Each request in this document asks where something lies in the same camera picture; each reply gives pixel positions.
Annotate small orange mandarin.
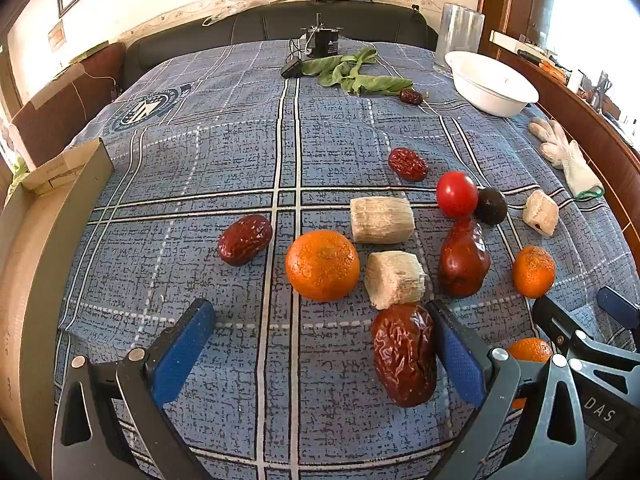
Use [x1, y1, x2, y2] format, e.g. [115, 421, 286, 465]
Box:
[512, 246, 555, 299]

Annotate glossy dark red fruit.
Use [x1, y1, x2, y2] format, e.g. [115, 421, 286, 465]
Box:
[438, 218, 491, 298]

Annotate dark plum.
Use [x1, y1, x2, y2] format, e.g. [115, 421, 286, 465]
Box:
[474, 188, 508, 226]

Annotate large wrinkled red date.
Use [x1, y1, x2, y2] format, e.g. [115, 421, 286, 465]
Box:
[371, 304, 437, 408]

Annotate red tomato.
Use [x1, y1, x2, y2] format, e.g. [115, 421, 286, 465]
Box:
[436, 171, 478, 219]

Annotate large orange mandarin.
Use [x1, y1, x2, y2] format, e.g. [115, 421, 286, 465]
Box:
[285, 230, 360, 302]

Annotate white work glove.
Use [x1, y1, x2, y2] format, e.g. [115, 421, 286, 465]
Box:
[528, 116, 604, 200]

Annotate small red date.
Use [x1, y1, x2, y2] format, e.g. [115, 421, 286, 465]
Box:
[387, 148, 428, 182]

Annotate cardboard box tray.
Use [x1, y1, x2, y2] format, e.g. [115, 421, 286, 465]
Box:
[1, 139, 113, 478]

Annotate white bowl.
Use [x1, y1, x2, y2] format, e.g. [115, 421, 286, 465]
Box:
[445, 51, 539, 118]

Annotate blue plaid tablecloth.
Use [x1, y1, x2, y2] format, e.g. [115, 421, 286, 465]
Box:
[53, 40, 639, 479]

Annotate far dark red date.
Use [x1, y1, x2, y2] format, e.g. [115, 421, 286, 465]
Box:
[398, 88, 424, 106]

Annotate brown armchair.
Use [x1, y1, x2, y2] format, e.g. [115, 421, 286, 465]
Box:
[9, 42, 125, 170]

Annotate clear glass jar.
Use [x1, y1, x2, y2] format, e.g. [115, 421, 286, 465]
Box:
[435, 3, 485, 67]

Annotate wooden sideboard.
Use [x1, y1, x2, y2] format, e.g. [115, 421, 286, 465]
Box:
[477, 0, 639, 259]

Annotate green leafy vegetable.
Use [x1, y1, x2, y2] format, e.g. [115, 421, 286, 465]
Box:
[302, 47, 413, 96]

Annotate black leather sofa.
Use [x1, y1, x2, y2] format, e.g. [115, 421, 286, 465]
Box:
[122, 0, 438, 89]

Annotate small black adapter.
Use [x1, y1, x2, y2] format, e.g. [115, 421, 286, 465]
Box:
[280, 56, 303, 79]

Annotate black device with antenna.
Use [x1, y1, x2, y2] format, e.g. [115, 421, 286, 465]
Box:
[298, 12, 342, 58]

